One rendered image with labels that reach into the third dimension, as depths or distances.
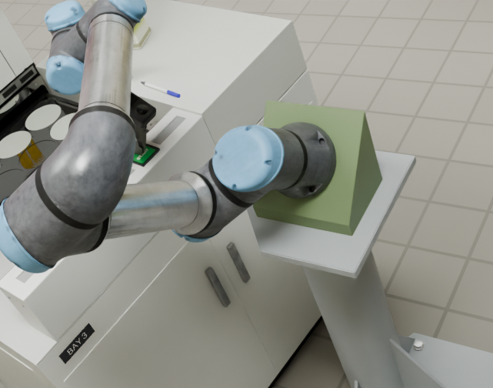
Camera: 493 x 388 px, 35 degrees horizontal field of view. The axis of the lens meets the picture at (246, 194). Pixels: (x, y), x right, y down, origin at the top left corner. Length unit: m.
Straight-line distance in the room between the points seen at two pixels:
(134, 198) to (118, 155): 0.20
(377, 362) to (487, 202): 0.88
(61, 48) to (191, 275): 0.67
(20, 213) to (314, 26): 2.71
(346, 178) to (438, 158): 1.35
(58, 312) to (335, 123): 0.66
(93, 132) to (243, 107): 0.80
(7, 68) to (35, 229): 1.09
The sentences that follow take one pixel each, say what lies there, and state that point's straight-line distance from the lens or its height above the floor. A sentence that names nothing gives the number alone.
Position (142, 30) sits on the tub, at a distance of 2.06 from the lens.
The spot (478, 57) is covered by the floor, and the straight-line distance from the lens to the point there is 3.27.
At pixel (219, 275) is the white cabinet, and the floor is 0.57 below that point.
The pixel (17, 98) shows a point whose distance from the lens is 2.18.
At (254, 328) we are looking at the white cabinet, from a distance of 2.13.
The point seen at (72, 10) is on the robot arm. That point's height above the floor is 1.33.
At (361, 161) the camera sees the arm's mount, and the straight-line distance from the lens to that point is 1.54.
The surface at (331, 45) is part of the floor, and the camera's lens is 3.53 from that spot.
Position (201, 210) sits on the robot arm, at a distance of 1.41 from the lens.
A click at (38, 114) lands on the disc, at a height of 0.90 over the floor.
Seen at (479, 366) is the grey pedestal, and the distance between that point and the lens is 2.30.
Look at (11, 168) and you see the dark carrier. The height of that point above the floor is 0.90.
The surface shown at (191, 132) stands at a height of 0.95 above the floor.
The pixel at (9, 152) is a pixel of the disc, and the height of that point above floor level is 0.90.
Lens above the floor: 1.96
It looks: 42 degrees down
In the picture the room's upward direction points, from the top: 24 degrees counter-clockwise
